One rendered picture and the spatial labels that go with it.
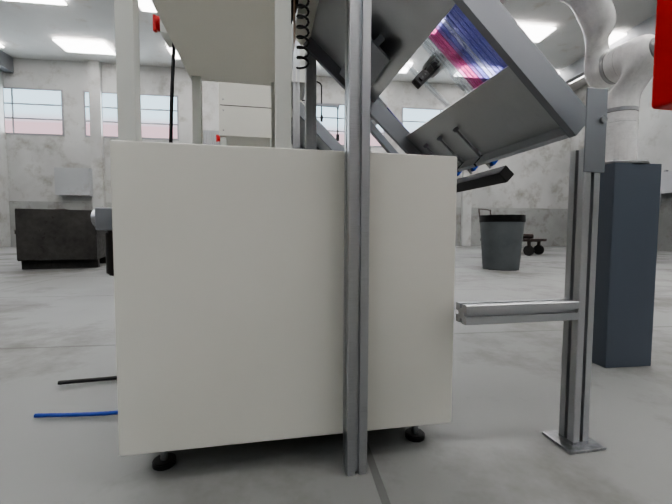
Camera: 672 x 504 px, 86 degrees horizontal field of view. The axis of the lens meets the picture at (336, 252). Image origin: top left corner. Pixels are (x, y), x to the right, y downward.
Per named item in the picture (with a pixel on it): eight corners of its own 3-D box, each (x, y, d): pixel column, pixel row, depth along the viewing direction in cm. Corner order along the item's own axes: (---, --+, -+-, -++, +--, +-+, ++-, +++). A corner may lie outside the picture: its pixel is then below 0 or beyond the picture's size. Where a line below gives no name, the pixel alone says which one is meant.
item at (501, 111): (436, 173, 145) (441, 167, 145) (572, 126, 80) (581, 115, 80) (403, 139, 142) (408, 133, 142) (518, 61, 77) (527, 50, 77)
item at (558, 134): (434, 180, 145) (445, 167, 146) (569, 138, 80) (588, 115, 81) (432, 177, 145) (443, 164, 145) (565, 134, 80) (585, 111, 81)
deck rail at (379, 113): (432, 180, 147) (441, 169, 147) (434, 179, 145) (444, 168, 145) (302, 46, 134) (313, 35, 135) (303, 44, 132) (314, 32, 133)
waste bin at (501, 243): (512, 267, 486) (513, 216, 482) (532, 271, 433) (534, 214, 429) (472, 266, 488) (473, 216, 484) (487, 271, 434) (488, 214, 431)
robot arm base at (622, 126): (614, 172, 140) (617, 124, 139) (665, 163, 122) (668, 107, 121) (570, 171, 138) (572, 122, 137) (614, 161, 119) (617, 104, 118)
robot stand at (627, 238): (606, 349, 144) (614, 172, 140) (651, 366, 126) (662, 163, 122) (565, 351, 142) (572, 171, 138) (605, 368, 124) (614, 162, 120)
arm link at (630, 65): (613, 121, 136) (616, 56, 135) (669, 104, 118) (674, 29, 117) (588, 119, 133) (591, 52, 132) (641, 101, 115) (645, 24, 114)
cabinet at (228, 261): (365, 346, 146) (366, 192, 142) (452, 450, 77) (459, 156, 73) (195, 356, 133) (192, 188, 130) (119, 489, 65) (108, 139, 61)
